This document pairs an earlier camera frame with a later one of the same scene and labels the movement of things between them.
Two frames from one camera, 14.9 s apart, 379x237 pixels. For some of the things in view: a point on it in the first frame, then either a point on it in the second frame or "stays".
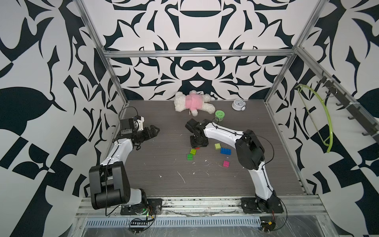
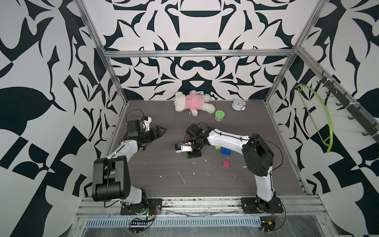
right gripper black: x=203 y=142 to x=196 y=153
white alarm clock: x=239 y=104 stays
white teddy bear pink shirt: x=193 y=101 stays
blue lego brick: x=225 y=151 stays
